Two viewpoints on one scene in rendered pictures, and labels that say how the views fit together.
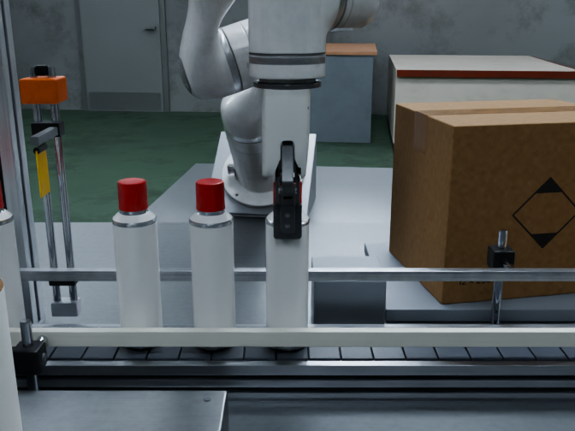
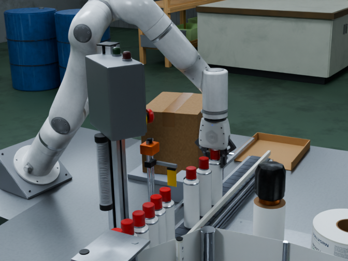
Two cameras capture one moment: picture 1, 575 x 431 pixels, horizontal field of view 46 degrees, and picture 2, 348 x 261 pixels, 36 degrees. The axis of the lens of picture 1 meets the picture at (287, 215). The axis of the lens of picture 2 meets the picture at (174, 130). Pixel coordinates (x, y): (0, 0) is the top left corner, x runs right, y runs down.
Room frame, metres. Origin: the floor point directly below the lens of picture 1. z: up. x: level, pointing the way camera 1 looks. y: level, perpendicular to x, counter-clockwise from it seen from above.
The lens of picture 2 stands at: (0.07, 1.58, 1.75)
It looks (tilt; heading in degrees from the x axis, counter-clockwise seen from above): 19 degrees down; 298
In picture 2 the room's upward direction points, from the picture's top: 1 degrees counter-clockwise
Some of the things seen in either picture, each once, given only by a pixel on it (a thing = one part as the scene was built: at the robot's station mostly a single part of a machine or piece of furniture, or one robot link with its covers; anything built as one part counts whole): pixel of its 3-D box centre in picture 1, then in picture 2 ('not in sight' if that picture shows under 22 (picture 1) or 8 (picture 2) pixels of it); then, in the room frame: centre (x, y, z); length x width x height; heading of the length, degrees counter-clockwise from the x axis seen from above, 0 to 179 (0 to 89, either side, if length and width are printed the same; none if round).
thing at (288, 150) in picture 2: not in sight; (273, 149); (0.76, -0.66, 0.85); 0.30 x 0.26 x 0.04; 90
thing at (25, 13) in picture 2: not in sight; (59, 49); (4.60, -3.81, 0.50); 1.41 x 0.83 x 1.00; 174
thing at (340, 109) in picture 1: (336, 88); not in sight; (7.42, -0.53, 0.44); 1.57 x 0.81 x 0.88; 174
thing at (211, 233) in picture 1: (212, 263); (203, 186); (0.76, 0.09, 0.98); 0.05 x 0.05 x 0.20
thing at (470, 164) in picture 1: (503, 192); (179, 132); (1.08, -0.35, 0.99); 0.30 x 0.24 x 0.27; 101
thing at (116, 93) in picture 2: not in sight; (116, 95); (0.85, 0.45, 1.38); 0.17 x 0.10 x 0.19; 145
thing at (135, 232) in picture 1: (137, 263); (191, 197); (0.77, 0.18, 0.98); 0.05 x 0.05 x 0.20
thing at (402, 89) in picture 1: (470, 98); not in sight; (7.04, -1.87, 0.37); 2.03 x 1.61 x 0.75; 174
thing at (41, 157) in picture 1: (43, 170); (171, 176); (0.78, 0.29, 1.09); 0.03 x 0.01 x 0.06; 0
